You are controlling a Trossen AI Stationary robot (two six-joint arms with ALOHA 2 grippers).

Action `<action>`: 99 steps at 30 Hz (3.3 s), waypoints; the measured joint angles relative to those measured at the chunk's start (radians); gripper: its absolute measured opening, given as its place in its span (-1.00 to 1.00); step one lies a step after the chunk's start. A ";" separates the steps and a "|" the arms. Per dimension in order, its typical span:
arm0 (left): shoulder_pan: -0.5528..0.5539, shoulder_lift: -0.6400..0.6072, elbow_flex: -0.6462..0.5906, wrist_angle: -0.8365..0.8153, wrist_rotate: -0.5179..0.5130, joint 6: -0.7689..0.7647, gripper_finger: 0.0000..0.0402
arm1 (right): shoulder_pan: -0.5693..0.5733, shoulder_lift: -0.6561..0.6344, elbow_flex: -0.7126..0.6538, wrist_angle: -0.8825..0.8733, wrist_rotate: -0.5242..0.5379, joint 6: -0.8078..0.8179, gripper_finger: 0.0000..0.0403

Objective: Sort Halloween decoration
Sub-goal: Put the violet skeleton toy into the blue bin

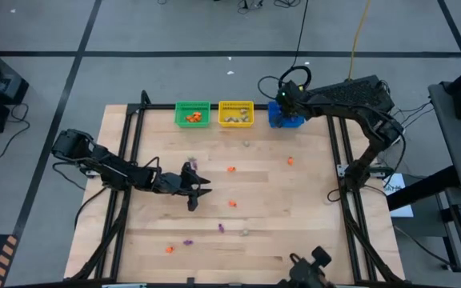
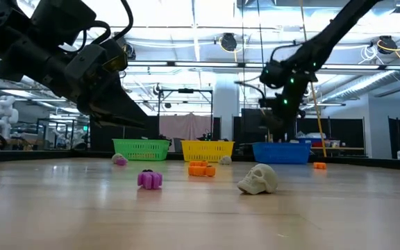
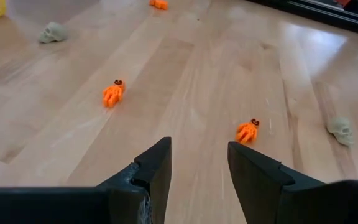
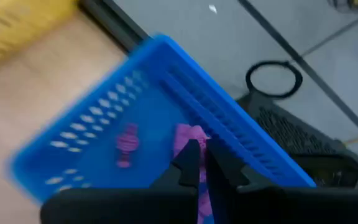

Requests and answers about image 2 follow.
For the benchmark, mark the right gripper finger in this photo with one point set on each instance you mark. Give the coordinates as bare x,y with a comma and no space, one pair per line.
280,132

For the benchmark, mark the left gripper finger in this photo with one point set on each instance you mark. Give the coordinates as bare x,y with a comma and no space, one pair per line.
120,125
116,104

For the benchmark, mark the beige plastic skull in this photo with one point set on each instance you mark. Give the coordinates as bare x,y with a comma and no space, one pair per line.
116,157
225,160
259,178

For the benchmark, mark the purple plastic skeleton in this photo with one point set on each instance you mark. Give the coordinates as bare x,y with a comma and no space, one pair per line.
121,162

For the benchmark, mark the orange pumpkin-head skeleton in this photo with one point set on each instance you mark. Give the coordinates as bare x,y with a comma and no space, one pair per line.
319,166

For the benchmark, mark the purple toy block front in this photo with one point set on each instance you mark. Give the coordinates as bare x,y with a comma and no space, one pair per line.
149,181

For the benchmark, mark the orange toy block front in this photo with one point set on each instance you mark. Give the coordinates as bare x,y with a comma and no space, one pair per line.
199,163
201,171

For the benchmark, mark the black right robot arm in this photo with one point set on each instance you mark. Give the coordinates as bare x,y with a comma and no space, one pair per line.
332,31

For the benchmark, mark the black partition panel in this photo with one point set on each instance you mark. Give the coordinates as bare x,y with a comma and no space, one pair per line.
346,133
134,137

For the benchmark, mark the blue plastic basket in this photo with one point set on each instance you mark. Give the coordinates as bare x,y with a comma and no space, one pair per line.
282,152

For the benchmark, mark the blue storage bin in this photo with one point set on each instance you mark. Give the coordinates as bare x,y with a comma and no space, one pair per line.
311,140

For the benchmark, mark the green plastic basket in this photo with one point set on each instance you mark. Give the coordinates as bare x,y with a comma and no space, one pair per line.
141,150

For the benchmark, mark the pink hanging cloth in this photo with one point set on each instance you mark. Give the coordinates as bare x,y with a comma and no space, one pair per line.
184,126

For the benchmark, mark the yellow plastic basket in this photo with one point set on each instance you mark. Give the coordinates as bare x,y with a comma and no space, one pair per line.
207,151

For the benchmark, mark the long overhead light bar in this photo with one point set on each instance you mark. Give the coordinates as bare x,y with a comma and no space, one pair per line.
203,64

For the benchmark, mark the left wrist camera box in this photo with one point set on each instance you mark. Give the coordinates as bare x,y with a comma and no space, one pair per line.
64,19

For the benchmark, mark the black metal stand frame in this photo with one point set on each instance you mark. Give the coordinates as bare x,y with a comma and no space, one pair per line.
186,91

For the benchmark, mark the black aluminium table frame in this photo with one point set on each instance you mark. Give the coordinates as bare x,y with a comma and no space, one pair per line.
47,155

